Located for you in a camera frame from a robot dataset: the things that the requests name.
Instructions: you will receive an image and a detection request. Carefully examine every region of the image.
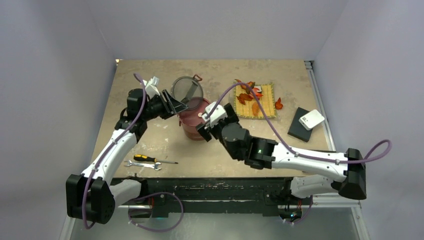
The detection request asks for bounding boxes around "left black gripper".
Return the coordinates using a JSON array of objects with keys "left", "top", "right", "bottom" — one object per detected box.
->
[{"left": 141, "top": 90, "right": 188, "bottom": 122}]

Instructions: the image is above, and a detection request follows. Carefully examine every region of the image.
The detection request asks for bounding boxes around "red steel pot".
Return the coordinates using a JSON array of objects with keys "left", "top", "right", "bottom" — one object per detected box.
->
[{"left": 178, "top": 96, "right": 213, "bottom": 142}]

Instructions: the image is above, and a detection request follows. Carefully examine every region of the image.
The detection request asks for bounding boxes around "red round lid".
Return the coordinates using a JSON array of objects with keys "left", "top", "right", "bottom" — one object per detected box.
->
[{"left": 178, "top": 97, "right": 211, "bottom": 127}]

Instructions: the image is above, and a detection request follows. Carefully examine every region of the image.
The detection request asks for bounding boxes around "transparent grey pot lid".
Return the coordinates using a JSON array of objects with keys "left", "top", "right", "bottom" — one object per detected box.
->
[{"left": 170, "top": 74, "right": 204, "bottom": 103}]

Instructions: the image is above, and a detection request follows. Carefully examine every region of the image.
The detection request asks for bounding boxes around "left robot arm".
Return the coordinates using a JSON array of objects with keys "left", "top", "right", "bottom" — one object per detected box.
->
[{"left": 65, "top": 88, "right": 188, "bottom": 224}]

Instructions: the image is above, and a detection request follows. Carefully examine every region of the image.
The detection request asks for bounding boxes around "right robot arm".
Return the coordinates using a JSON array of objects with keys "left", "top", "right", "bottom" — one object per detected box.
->
[{"left": 196, "top": 102, "right": 367, "bottom": 204}]

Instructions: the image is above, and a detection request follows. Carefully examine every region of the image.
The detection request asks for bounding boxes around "white small box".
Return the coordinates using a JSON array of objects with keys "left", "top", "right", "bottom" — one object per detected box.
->
[{"left": 298, "top": 109, "right": 325, "bottom": 131}]

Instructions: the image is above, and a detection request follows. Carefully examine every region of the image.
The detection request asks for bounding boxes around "toy food pile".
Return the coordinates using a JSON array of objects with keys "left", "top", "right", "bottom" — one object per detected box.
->
[{"left": 235, "top": 81, "right": 259, "bottom": 105}]

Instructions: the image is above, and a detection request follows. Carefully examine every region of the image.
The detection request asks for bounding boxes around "orange fried cutlet toy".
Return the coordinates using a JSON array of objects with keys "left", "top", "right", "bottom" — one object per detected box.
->
[{"left": 251, "top": 101, "right": 260, "bottom": 117}]

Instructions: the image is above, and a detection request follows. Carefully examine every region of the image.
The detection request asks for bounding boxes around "silver open-end wrench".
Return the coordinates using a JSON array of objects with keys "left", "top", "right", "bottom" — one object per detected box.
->
[{"left": 124, "top": 160, "right": 162, "bottom": 171}]

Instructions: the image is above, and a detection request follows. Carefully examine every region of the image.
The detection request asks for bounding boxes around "yellow black screwdriver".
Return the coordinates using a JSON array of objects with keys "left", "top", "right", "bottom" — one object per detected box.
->
[{"left": 133, "top": 154, "right": 178, "bottom": 164}]

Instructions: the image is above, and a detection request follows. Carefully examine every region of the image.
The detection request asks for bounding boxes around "red shrimp toy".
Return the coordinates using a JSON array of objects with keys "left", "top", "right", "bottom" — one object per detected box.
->
[{"left": 251, "top": 86, "right": 263, "bottom": 99}]

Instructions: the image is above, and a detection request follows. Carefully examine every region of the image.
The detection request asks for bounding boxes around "yellow food tray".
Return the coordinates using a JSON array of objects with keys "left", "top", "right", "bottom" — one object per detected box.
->
[{"left": 231, "top": 83, "right": 277, "bottom": 119}]

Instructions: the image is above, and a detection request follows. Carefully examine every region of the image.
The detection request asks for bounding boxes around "loose red pepper slice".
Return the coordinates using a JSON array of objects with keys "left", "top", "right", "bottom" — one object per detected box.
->
[{"left": 274, "top": 97, "right": 284, "bottom": 110}]

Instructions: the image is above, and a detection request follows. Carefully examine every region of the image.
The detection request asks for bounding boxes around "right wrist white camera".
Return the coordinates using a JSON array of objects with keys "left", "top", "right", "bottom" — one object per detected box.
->
[{"left": 201, "top": 101, "right": 228, "bottom": 128}]

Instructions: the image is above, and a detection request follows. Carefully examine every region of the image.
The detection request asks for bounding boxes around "wrist white camera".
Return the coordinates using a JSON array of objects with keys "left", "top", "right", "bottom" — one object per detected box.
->
[
  {"left": 201, "top": 101, "right": 228, "bottom": 128},
  {"left": 143, "top": 76, "right": 161, "bottom": 99}
]

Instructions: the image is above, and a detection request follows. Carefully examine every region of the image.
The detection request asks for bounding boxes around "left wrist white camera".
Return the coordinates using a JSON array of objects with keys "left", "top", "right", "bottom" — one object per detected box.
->
[{"left": 143, "top": 76, "right": 161, "bottom": 99}]

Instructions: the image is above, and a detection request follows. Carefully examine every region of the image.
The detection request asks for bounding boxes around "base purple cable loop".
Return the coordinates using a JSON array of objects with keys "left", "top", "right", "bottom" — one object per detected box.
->
[{"left": 127, "top": 192, "right": 184, "bottom": 233}]

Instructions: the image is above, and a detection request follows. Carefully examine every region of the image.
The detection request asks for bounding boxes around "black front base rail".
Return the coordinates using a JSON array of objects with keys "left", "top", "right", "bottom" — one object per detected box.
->
[{"left": 125, "top": 177, "right": 313, "bottom": 218}]

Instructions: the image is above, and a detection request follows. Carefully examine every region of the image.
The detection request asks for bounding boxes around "aluminium frame rail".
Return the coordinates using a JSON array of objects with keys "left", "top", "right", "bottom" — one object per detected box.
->
[{"left": 59, "top": 60, "right": 372, "bottom": 240}]

